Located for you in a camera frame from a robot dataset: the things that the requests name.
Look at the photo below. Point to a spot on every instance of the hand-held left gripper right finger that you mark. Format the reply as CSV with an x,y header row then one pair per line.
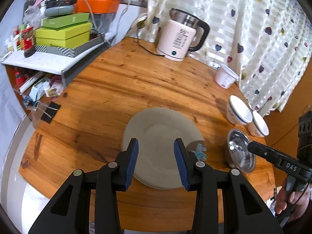
x,y
181,165

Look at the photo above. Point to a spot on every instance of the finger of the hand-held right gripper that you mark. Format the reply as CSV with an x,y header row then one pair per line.
x,y
264,152

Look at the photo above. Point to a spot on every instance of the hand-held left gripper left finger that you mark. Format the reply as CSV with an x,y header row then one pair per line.
x,y
131,165

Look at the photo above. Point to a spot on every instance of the beige green plate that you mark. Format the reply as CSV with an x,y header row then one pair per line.
x,y
156,126
149,186
142,181

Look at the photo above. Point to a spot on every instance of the stainless steel bowl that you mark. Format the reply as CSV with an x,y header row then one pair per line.
x,y
237,151

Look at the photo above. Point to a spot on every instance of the small white bowl blue band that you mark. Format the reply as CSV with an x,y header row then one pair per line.
x,y
259,124

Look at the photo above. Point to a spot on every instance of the large white bowl blue band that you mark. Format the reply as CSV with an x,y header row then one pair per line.
x,y
240,107

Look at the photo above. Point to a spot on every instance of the person's right hand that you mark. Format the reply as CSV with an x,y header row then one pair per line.
x,y
299,207

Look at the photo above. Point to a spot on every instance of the white plastic tub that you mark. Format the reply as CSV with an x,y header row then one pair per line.
x,y
225,76

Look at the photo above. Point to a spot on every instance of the black binder clip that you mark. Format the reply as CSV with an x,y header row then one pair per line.
x,y
51,112

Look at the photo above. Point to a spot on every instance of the white cloth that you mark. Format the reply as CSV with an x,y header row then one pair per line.
x,y
34,204

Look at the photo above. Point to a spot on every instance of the brown cardboard piece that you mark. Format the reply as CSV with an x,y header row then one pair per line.
x,y
36,120

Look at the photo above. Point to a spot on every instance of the pink cup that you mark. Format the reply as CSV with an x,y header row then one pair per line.
x,y
56,80

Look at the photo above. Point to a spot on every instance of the white pill bottle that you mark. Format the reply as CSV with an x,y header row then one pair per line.
x,y
46,90

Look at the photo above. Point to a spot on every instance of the cream curtain with hearts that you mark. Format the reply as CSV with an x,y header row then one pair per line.
x,y
243,29

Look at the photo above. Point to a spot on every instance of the white electric kettle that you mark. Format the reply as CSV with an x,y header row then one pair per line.
x,y
175,39

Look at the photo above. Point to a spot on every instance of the grey zigzag patterned tray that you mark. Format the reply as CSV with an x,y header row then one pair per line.
x,y
68,51

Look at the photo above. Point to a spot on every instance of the white flat box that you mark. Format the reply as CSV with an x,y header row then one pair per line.
x,y
29,82

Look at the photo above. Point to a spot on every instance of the white shelf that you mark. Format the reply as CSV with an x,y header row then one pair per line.
x,y
36,63

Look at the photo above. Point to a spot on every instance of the red bottle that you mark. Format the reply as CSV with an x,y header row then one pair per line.
x,y
19,78

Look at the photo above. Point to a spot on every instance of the lime green box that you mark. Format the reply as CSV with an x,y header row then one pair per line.
x,y
61,36

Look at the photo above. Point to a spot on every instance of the dark green flat box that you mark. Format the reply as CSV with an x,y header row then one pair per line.
x,y
65,20

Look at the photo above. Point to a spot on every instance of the jar with red label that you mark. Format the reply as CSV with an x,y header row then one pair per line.
x,y
27,41

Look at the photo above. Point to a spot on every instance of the clear box with orange lid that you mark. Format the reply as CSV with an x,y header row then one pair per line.
x,y
97,6

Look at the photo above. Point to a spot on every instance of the grey case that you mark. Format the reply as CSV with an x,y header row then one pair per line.
x,y
58,11

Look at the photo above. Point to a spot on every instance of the black device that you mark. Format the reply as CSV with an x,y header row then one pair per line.
x,y
61,3

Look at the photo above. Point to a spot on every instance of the tall clear bottle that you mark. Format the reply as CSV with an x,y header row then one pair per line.
x,y
29,7

